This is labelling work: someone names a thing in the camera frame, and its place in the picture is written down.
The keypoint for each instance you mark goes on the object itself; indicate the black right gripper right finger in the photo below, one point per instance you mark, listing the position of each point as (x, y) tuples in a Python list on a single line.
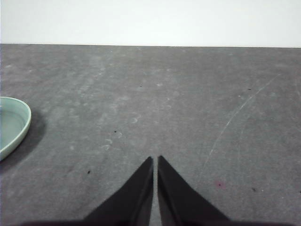
[(178, 202)]

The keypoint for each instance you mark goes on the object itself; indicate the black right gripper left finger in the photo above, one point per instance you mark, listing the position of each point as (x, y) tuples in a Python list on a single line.
[(131, 202)]

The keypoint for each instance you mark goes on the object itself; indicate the green round plate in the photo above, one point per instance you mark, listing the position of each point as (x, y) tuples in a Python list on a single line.
[(14, 127)]

